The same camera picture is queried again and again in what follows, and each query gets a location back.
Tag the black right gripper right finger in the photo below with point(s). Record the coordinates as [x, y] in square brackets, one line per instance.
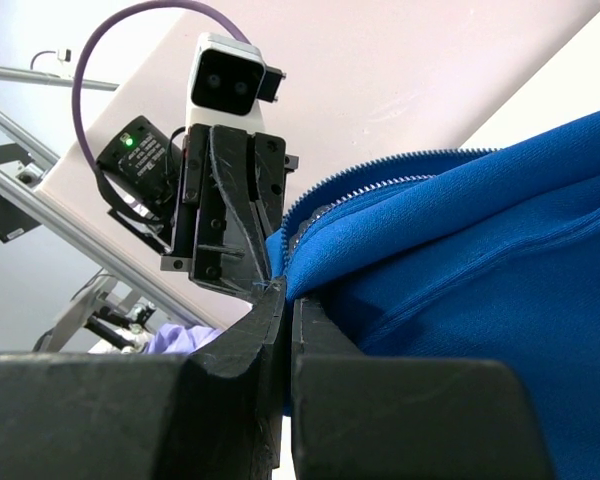
[356, 416]

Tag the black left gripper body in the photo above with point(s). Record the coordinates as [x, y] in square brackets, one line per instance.
[179, 212]

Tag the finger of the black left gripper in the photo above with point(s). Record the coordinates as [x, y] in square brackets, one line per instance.
[244, 269]
[266, 181]

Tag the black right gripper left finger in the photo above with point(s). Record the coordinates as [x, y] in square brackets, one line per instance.
[213, 414]

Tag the blue jacket white lining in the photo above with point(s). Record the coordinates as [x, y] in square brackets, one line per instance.
[483, 253]

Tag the purple gloved hand background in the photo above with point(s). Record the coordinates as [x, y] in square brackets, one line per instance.
[178, 339]

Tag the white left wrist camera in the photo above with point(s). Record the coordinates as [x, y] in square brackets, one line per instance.
[228, 81]

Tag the aluminium frame struts background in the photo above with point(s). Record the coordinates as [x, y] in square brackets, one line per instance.
[64, 198]

